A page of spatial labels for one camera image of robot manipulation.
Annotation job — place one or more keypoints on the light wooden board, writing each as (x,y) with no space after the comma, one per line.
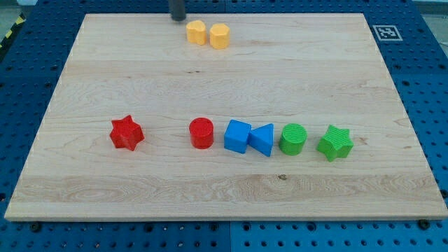
(315,70)

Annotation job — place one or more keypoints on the green star block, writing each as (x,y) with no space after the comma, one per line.
(335,143)

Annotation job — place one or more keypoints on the yellow heart block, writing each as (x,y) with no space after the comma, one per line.
(196,32)

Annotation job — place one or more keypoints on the blue triangle block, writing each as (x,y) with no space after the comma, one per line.
(262,139)

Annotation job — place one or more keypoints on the white fiducial marker tag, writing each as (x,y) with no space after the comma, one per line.
(385,32)

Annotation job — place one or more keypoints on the blue cube block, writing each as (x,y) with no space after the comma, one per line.
(236,136)

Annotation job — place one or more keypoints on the red cylinder block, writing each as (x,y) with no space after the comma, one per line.
(201,133)

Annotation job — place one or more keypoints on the yellow black hazard tape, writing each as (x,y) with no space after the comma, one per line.
(12,33)

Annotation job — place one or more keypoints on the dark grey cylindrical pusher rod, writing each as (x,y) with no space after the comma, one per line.
(177,10)

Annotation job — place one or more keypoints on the red star block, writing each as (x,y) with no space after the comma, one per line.
(126,133)

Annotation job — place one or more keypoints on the green cylinder block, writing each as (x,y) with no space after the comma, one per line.
(293,138)

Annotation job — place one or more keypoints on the yellow hexagon block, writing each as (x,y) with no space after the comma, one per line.
(219,35)

